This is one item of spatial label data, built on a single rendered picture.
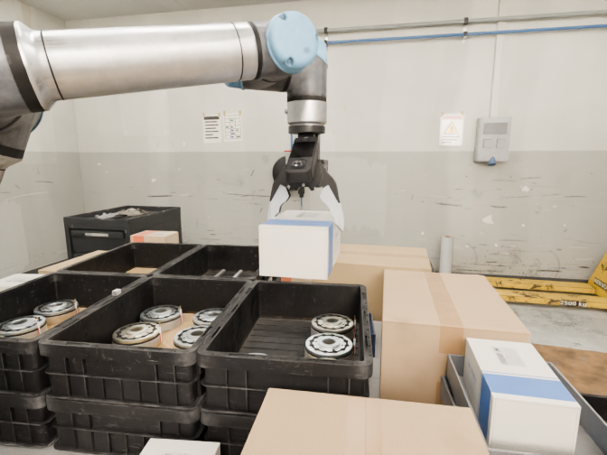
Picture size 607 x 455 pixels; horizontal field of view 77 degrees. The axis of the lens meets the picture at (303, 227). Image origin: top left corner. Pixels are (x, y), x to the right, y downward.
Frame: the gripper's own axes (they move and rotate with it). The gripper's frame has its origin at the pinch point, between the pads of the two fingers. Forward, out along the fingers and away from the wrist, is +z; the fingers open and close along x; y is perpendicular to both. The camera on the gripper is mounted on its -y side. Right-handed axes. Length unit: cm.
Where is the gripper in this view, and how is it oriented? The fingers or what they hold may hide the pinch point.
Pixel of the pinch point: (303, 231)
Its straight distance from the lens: 74.2
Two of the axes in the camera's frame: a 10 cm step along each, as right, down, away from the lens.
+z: 0.0, 9.9, 1.7
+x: -9.8, -0.4, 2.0
